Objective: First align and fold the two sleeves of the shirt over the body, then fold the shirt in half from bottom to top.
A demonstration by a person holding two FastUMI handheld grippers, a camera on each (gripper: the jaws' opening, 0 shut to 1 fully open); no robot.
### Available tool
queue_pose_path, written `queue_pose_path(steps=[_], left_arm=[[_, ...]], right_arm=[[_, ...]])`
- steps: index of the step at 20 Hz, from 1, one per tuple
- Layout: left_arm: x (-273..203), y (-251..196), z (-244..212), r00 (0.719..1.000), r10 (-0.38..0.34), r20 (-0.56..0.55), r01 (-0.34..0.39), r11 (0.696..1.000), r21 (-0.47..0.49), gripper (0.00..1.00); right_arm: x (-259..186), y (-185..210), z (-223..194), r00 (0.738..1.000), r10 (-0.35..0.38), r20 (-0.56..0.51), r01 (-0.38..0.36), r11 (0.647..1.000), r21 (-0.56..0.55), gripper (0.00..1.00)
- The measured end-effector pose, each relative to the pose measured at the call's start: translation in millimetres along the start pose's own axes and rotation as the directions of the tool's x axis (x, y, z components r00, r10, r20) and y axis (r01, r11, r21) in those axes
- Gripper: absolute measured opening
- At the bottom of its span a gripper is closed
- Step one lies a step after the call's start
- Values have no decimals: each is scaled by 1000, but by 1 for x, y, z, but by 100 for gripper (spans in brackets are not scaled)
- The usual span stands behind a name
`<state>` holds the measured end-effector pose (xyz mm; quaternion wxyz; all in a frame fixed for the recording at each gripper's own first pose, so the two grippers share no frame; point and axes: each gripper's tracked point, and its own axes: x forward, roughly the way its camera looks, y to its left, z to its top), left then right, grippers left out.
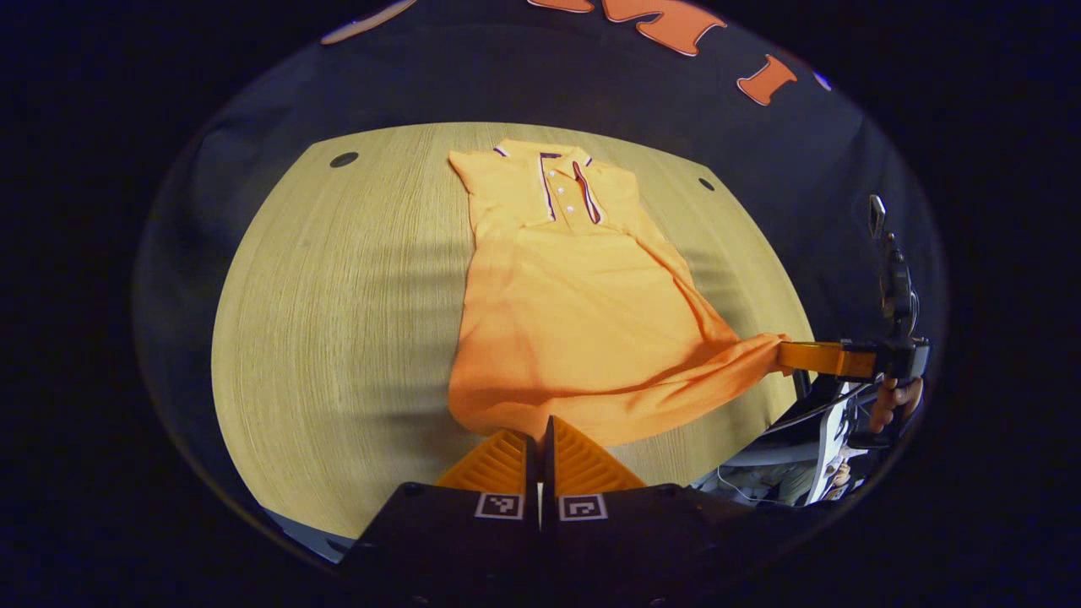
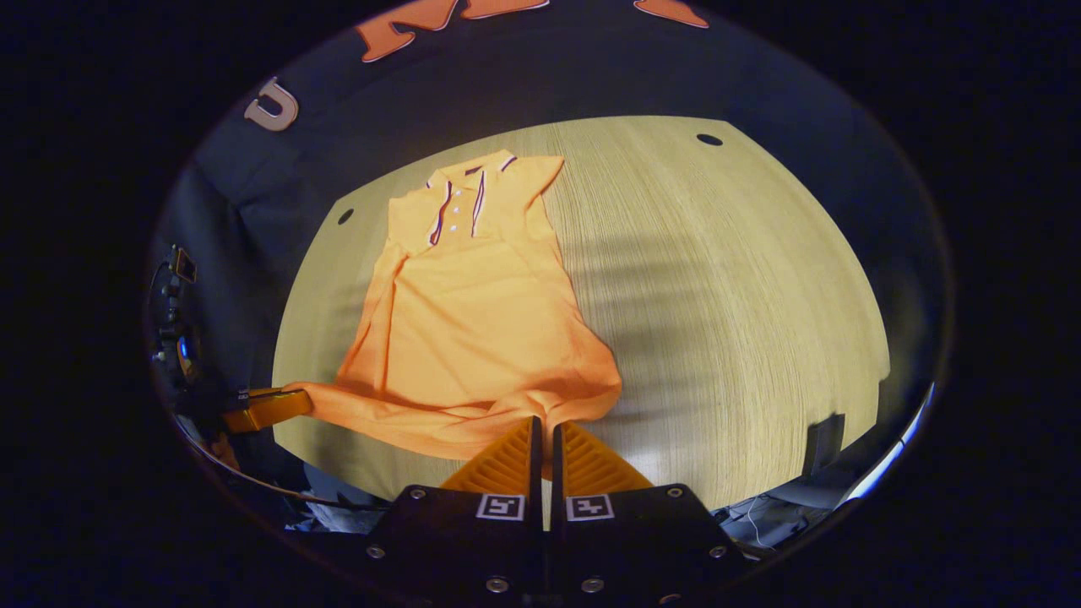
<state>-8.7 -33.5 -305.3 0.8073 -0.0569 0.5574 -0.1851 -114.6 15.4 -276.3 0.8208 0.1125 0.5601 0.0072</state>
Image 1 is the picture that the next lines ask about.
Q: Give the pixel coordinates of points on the white metal frame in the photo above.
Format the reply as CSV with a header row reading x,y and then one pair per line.
x,y
826,439

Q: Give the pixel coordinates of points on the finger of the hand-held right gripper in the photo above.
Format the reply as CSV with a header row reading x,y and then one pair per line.
x,y
823,359

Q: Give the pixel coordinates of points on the orange T-shirt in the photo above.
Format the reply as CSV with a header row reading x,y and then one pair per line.
x,y
574,321

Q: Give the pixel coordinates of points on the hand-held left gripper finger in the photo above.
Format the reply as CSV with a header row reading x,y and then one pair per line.
x,y
549,473
532,473

